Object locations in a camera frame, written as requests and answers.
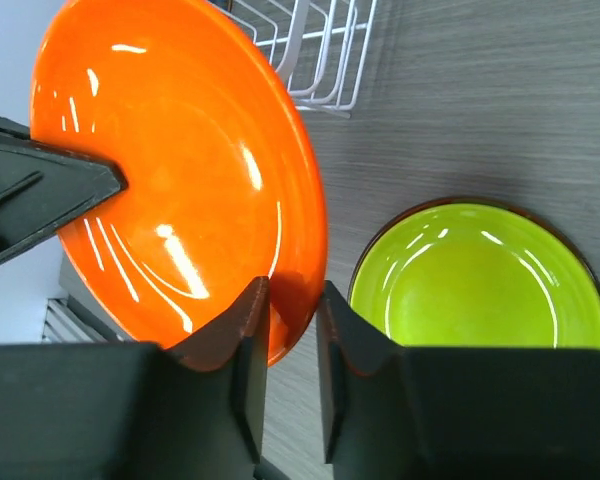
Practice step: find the red floral plate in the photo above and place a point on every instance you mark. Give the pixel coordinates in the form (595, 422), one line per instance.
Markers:
(555, 225)

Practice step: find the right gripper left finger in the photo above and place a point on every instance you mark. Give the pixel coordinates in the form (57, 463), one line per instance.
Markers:
(136, 411)

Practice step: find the orange plate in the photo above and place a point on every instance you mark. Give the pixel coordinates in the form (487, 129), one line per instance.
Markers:
(223, 183)

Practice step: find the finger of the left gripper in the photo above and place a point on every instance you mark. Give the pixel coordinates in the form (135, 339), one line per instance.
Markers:
(43, 188)

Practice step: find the lime green plate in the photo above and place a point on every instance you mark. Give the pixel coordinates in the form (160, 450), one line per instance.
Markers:
(480, 280)

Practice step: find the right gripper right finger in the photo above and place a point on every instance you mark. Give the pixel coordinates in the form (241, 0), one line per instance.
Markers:
(393, 412)

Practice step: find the white wire dish rack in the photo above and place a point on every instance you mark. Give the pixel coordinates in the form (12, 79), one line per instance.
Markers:
(318, 48)

